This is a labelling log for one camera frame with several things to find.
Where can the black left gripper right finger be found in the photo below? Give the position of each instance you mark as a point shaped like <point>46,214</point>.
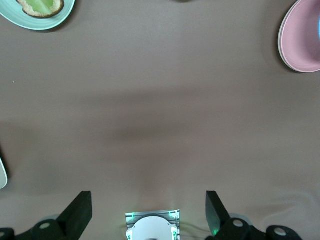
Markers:
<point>217,215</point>

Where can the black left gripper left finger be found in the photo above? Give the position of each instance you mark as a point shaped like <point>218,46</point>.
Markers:
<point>75,212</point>

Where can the pink shallow plate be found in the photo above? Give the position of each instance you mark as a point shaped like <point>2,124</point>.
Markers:
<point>300,42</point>

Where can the blue shallow plate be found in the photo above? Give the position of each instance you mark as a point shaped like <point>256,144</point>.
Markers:
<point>319,26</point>

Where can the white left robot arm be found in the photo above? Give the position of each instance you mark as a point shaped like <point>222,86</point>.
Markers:
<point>152,227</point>

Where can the cream toaster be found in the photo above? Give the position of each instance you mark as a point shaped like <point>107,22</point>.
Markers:
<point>2,175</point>

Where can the brown table cover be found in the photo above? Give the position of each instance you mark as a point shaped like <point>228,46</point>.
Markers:
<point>150,75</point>

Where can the beige shallow plate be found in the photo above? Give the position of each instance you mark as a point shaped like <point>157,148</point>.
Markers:
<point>279,42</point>

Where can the green plate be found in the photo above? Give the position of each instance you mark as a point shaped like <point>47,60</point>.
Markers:
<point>32,23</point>

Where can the toasted bread slice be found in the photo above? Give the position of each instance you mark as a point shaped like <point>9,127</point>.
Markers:
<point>58,6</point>

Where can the green lettuce leaf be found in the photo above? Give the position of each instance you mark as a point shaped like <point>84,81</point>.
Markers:
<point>40,6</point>

